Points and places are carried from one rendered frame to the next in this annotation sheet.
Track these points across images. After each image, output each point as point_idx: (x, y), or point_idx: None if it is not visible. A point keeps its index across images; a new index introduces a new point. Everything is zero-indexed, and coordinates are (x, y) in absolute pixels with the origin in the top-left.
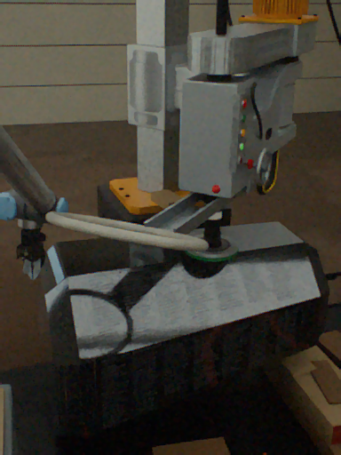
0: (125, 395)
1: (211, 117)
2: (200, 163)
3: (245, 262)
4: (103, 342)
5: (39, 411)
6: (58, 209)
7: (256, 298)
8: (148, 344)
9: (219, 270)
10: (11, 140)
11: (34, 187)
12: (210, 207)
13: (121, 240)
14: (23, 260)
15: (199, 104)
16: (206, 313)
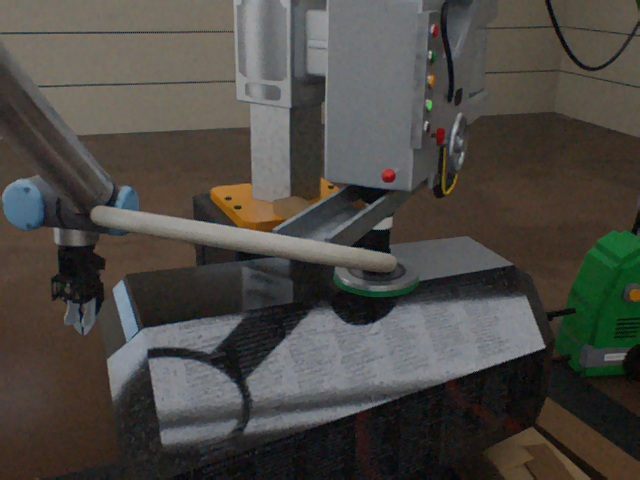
0: None
1: (379, 56)
2: (360, 135)
3: (428, 298)
4: (205, 437)
5: None
6: (118, 205)
7: (448, 353)
8: (281, 436)
9: (390, 311)
10: (14, 59)
11: (68, 159)
12: (379, 206)
13: (237, 249)
14: (66, 303)
15: (358, 35)
16: (372, 380)
